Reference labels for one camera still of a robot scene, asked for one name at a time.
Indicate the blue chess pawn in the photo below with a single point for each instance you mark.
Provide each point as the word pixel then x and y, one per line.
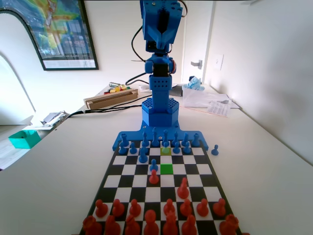
pixel 215 151
pixel 132 148
pixel 122 149
pixel 153 166
pixel 165 149
pixel 176 149
pixel 186 148

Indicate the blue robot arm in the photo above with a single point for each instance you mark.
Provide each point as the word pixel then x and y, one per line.
pixel 160 98

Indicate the blue chess king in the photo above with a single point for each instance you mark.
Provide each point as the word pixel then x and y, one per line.
pixel 165 138

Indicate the blue chess bishop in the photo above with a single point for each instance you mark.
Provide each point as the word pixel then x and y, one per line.
pixel 145 140
pixel 175 139

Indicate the blue chess queen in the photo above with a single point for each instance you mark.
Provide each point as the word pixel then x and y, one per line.
pixel 154 140

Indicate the blue chess knight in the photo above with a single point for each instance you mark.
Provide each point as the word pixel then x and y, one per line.
pixel 142 156
pixel 185 140

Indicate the blue chess rook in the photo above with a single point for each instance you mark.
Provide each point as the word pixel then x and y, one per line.
pixel 124 141
pixel 194 140

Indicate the red chess pawn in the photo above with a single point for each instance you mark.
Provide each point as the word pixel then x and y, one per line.
pixel 202 209
pixel 219 208
pixel 169 209
pixel 153 178
pixel 135 210
pixel 118 209
pixel 101 210
pixel 185 209

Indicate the red chess knight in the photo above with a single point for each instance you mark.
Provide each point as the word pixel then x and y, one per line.
pixel 112 226
pixel 183 191

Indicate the red chess king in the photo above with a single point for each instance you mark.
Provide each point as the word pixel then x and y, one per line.
pixel 170 225

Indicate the red chess bishop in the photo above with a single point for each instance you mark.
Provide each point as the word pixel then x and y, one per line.
pixel 132 226
pixel 188 226

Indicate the red chess rook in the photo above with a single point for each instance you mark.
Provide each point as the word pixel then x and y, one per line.
pixel 92 226
pixel 229 226

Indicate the black zip tie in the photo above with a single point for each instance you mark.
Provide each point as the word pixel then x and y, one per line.
pixel 138 60

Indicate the grey flat pad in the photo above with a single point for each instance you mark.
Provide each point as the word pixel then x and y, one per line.
pixel 176 91

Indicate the silver metal can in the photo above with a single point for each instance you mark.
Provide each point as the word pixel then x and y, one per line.
pixel 113 84

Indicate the yellow toy block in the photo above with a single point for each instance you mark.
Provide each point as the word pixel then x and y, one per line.
pixel 113 90

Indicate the stack of papers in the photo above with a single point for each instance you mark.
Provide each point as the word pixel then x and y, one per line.
pixel 203 98

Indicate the long cardboard box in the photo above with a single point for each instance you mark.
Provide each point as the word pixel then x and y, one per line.
pixel 111 100

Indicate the black framed map poster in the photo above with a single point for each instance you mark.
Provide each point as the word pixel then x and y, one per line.
pixel 66 34

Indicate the printed paper sheet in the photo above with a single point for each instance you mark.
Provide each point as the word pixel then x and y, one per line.
pixel 218 109

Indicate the crumpled grey packaging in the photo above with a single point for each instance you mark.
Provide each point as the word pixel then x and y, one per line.
pixel 53 118

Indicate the black and white chessboard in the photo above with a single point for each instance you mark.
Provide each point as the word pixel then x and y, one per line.
pixel 168 182

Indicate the green plastic bin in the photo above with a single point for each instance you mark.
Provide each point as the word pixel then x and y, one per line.
pixel 24 139

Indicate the white light switch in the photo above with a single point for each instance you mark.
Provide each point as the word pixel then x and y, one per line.
pixel 218 61

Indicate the blue arm base plate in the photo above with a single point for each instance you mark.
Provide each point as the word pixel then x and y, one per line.
pixel 133 135

